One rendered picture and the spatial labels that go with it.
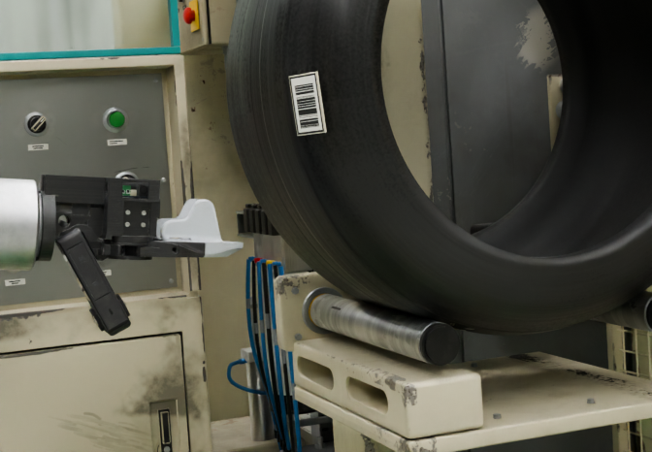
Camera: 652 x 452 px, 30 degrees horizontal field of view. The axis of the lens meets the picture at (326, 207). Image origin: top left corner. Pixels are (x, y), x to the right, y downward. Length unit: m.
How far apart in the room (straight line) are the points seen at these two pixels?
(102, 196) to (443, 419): 0.42
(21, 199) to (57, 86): 0.71
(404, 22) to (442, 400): 0.59
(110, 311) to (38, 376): 0.64
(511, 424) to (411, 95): 0.53
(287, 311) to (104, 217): 0.41
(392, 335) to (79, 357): 0.66
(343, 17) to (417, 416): 0.41
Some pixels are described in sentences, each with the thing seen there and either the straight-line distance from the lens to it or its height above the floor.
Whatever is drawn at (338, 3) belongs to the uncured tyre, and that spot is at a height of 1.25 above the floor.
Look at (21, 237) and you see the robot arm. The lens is 1.20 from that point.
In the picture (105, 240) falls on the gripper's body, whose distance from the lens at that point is 1.23.
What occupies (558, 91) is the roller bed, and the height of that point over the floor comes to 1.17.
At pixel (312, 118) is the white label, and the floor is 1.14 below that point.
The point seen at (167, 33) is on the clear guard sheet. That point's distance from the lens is 1.92.
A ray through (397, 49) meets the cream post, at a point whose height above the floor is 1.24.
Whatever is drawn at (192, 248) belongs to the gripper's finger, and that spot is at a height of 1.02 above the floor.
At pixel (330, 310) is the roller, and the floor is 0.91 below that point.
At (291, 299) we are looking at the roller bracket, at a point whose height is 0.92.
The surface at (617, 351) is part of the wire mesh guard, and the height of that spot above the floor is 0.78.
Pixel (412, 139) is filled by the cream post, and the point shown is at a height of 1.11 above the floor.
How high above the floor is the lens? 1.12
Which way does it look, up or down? 3 degrees down
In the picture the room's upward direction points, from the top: 4 degrees counter-clockwise
